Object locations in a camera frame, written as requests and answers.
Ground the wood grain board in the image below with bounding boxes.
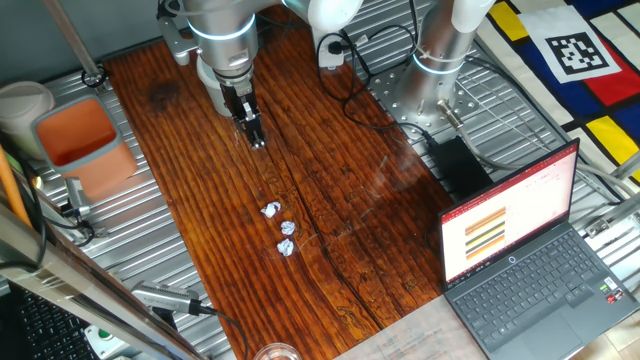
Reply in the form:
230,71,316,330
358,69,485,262
102,4,454,360

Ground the aluminium frame beam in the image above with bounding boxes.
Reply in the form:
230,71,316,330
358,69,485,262
0,199,211,360

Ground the black keyboard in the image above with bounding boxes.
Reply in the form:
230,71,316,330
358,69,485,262
14,287,101,360

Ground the grey box green button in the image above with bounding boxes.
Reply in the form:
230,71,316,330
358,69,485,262
83,324,126,359

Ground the orange square bin grey rim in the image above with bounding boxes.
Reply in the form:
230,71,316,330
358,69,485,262
30,94,139,199

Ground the wrist camera with grey bracket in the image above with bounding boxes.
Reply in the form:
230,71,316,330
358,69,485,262
158,2,201,66

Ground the black hanging cable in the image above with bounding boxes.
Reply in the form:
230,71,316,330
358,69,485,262
17,159,49,271

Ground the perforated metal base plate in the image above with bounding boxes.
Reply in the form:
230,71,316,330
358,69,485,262
367,64,481,129

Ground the aluminium frame bar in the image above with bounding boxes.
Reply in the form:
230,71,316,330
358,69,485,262
608,149,640,182
583,192,640,240

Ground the thick grey robot cable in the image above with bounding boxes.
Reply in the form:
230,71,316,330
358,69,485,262
435,98,640,199

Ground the colourful block pattern cloth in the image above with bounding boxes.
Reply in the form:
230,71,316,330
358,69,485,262
474,0,640,184

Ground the white power strip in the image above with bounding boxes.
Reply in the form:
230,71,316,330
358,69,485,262
317,34,346,70

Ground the silver ribbed camera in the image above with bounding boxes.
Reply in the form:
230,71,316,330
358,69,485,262
130,280,204,317

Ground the black power adapter brick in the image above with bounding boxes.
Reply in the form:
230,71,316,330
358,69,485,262
429,135,494,201

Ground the small silver camera on mount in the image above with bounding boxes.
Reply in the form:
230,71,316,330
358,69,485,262
59,177,109,239

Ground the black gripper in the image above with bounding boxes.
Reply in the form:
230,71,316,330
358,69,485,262
219,77,267,151

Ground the black power cord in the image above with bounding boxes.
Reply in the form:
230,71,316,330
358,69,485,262
315,24,441,149

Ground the white fiducial marker sheet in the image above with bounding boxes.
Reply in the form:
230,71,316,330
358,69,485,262
517,4,624,84

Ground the black ribbed camera cable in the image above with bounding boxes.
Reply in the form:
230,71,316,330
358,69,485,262
198,304,250,360

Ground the orange pole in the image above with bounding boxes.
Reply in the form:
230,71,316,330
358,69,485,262
0,144,34,229

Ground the beige round bin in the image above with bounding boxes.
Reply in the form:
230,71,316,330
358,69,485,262
0,80,56,161

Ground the thin metal pole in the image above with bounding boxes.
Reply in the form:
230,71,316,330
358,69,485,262
42,0,109,94

